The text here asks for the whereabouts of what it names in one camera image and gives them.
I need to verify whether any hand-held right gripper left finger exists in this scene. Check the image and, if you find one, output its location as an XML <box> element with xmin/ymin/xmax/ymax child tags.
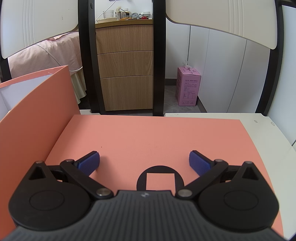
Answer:
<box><xmin>28</xmin><ymin>151</ymin><xmax>114</xmax><ymax>200</ymax></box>

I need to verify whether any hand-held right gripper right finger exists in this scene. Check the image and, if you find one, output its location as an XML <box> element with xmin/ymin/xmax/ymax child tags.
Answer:
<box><xmin>176</xmin><ymin>150</ymin><xmax>261</xmax><ymax>199</ymax></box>

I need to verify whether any salmon pink box lid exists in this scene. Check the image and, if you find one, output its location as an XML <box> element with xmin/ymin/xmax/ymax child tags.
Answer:
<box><xmin>45</xmin><ymin>114</ymin><xmax>284</xmax><ymax>238</ymax></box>

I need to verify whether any salmon pink storage box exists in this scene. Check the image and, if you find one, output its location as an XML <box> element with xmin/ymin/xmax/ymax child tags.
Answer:
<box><xmin>0</xmin><ymin>65</ymin><xmax>81</xmax><ymax>233</ymax></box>

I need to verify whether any pink carton box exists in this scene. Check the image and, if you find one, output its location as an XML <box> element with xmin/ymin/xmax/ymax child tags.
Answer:
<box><xmin>177</xmin><ymin>61</ymin><xmax>201</xmax><ymax>107</ymax></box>

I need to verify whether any wooden nightstand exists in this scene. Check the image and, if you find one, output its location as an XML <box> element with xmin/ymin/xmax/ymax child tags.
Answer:
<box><xmin>95</xmin><ymin>19</ymin><xmax>154</xmax><ymax>111</ymax></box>

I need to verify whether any bed with pink sheet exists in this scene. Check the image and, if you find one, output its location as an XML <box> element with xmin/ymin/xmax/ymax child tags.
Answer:
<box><xmin>8</xmin><ymin>31</ymin><xmax>88</xmax><ymax>105</ymax></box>

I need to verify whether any white bowl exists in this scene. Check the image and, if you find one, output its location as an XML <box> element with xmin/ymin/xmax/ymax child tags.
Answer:
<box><xmin>96</xmin><ymin>17</ymin><xmax>119</xmax><ymax>24</ymax></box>

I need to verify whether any white cable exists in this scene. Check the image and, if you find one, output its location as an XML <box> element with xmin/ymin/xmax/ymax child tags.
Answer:
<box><xmin>35</xmin><ymin>43</ymin><xmax>83</xmax><ymax>73</ymax></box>

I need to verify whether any white chair with black frame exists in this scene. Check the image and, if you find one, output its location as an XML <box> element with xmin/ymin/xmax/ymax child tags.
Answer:
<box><xmin>151</xmin><ymin>0</ymin><xmax>285</xmax><ymax>117</ymax></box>
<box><xmin>0</xmin><ymin>0</ymin><xmax>102</xmax><ymax>114</ymax></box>

